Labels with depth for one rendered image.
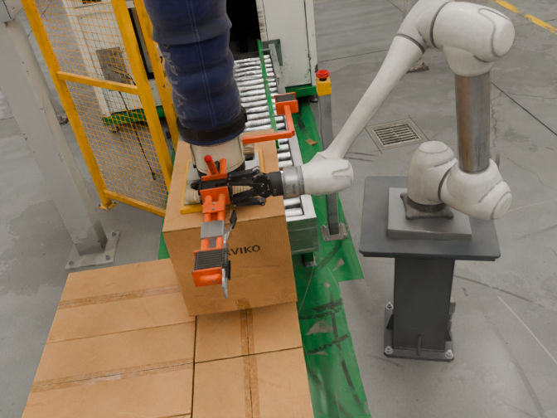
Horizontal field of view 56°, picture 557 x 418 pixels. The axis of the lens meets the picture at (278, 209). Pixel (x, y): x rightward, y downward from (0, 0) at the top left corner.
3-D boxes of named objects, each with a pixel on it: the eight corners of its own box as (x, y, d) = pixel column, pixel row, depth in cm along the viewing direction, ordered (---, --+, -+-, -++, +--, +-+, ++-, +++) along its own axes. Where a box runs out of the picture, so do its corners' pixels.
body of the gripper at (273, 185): (283, 177, 152) (251, 182, 152) (285, 201, 157) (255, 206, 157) (280, 164, 158) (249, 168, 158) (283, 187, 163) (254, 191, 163)
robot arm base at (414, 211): (443, 188, 218) (443, 177, 215) (454, 219, 200) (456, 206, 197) (398, 189, 220) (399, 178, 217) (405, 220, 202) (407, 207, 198)
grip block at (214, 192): (202, 192, 164) (198, 177, 161) (233, 187, 164) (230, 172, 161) (201, 207, 158) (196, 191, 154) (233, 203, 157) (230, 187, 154)
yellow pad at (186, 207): (187, 163, 201) (185, 152, 198) (213, 159, 201) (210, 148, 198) (180, 215, 173) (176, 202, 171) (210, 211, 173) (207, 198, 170)
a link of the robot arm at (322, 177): (305, 197, 153) (303, 197, 166) (358, 190, 153) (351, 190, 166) (300, 161, 153) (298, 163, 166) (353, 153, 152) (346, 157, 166)
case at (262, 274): (197, 218, 239) (177, 142, 216) (284, 206, 239) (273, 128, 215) (189, 317, 191) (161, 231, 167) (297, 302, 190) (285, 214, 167)
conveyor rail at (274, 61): (271, 66, 437) (268, 44, 425) (277, 65, 437) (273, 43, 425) (308, 247, 252) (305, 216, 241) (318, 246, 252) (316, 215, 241)
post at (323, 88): (327, 230, 324) (315, 77, 264) (338, 228, 324) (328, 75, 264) (329, 236, 319) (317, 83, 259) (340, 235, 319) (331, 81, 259)
